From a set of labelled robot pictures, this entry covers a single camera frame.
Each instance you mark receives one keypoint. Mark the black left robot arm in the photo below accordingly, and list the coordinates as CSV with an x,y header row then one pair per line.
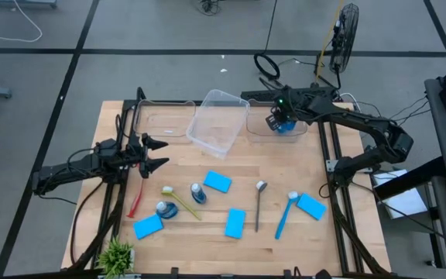
x,y
72,170

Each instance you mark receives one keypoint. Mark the yellow-green dish brush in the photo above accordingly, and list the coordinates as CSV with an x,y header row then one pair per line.
x,y
167,190

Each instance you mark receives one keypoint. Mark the black floor fan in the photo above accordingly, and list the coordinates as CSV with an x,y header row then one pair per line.
x,y
345,35

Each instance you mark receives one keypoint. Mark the tall clear plastic bin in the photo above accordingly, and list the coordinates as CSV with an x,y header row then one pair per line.
x,y
217,124

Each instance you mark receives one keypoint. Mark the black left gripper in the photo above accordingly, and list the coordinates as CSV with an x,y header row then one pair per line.
x,y
144,155

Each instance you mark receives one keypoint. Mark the blue cellulose sponge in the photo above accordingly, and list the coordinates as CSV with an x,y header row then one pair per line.
x,y
148,226
311,206
235,223
217,181

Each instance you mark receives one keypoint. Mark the black power strip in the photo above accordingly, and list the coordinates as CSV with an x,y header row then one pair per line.
x,y
258,94

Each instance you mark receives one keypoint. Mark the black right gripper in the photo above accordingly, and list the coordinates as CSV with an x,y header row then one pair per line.
x,y
285,106

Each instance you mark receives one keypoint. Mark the red dish brush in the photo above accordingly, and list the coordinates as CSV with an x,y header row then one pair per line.
x,y
134,205

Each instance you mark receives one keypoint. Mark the grey dish brush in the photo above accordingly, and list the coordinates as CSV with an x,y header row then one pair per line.
x,y
261,185

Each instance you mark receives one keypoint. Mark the blue dish soap bottle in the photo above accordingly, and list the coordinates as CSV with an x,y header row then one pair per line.
x,y
198,195
287,128
169,211

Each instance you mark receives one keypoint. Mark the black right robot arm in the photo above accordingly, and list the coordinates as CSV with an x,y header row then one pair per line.
x,y
393,143

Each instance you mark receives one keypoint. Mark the green plant in white pot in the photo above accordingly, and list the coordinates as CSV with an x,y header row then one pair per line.
x,y
115,257

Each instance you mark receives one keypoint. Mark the wide shallow clear bin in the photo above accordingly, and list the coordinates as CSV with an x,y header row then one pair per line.
x,y
161,124

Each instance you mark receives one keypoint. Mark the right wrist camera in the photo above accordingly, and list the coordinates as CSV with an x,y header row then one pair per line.
x,y
273,122

